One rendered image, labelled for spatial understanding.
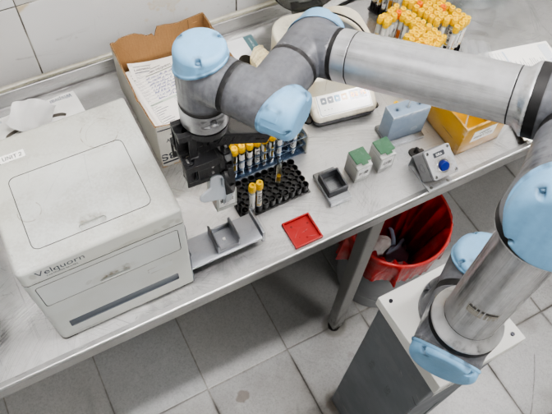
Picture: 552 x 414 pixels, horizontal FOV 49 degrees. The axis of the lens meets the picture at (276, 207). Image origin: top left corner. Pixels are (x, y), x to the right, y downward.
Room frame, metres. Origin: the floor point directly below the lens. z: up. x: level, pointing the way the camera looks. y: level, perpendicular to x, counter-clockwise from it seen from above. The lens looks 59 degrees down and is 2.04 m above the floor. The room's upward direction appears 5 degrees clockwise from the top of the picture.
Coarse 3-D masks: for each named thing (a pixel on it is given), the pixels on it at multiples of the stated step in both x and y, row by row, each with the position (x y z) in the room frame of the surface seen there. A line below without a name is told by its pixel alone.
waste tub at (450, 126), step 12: (432, 108) 0.99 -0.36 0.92; (432, 120) 0.98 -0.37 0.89; (444, 120) 0.95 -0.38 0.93; (456, 120) 0.93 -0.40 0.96; (468, 120) 1.00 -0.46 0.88; (480, 120) 1.00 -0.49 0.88; (444, 132) 0.94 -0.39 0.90; (456, 132) 0.91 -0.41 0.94; (468, 132) 0.89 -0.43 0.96; (480, 132) 0.92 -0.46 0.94; (492, 132) 0.94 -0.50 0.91; (456, 144) 0.90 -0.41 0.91; (468, 144) 0.91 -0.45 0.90; (480, 144) 0.93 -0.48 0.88
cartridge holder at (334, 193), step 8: (328, 168) 0.81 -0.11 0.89; (336, 168) 0.80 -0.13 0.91; (320, 176) 0.77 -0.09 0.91; (328, 176) 0.78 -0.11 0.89; (336, 176) 0.79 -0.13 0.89; (320, 184) 0.76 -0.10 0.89; (328, 184) 0.77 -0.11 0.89; (336, 184) 0.77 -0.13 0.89; (344, 184) 0.76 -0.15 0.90; (328, 192) 0.73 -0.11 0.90; (336, 192) 0.74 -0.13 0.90; (344, 192) 0.75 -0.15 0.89; (328, 200) 0.72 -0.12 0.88; (336, 200) 0.72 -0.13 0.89; (344, 200) 0.73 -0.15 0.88
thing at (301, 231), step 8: (304, 216) 0.68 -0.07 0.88; (288, 224) 0.66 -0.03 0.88; (296, 224) 0.66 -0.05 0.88; (304, 224) 0.66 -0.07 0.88; (312, 224) 0.66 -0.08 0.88; (288, 232) 0.63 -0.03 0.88; (296, 232) 0.64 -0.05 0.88; (304, 232) 0.64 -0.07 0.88; (312, 232) 0.64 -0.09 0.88; (320, 232) 0.64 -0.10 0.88; (296, 240) 0.62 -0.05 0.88; (304, 240) 0.62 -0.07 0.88; (312, 240) 0.62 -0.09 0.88; (296, 248) 0.60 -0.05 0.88
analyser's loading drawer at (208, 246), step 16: (224, 224) 0.61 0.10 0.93; (240, 224) 0.62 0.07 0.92; (256, 224) 0.62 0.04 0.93; (192, 240) 0.58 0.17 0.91; (208, 240) 0.58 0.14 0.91; (224, 240) 0.58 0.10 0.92; (240, 240) 0.58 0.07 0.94; (256, 240) 0.59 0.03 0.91; (192, 256) 0.54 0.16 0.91; (208, 256) 0.54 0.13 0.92
